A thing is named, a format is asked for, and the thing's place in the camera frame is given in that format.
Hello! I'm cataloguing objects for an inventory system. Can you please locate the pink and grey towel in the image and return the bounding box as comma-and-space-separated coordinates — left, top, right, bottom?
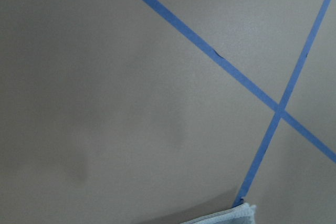
183, 203, 256, 224

